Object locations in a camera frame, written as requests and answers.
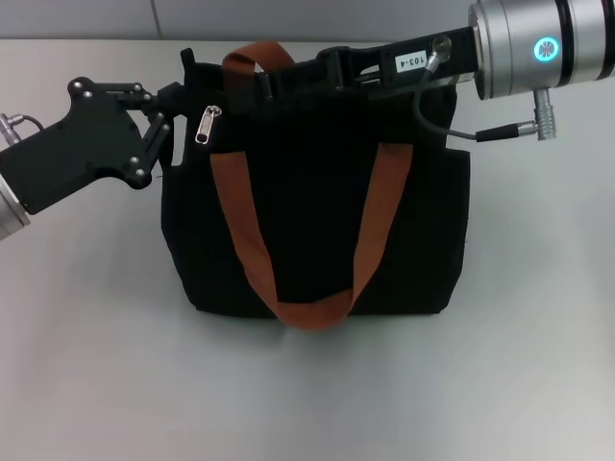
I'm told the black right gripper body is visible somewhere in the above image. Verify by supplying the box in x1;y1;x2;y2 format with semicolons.
331;24;480;103

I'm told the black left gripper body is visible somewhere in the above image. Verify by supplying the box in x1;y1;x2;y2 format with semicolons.
0;76;160;216

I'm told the black bag with orange handles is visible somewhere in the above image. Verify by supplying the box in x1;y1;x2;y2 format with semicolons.
160;40;471;332

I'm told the left gripper cable with plug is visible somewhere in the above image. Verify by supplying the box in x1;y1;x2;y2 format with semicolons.
0;111;47;146

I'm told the gripper cable with plug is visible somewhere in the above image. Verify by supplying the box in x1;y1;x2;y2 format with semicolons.
411;36;553;143
0;111;47;146

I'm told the right gripper cable with plug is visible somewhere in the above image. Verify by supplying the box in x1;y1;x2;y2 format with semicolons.
411;36;553;143

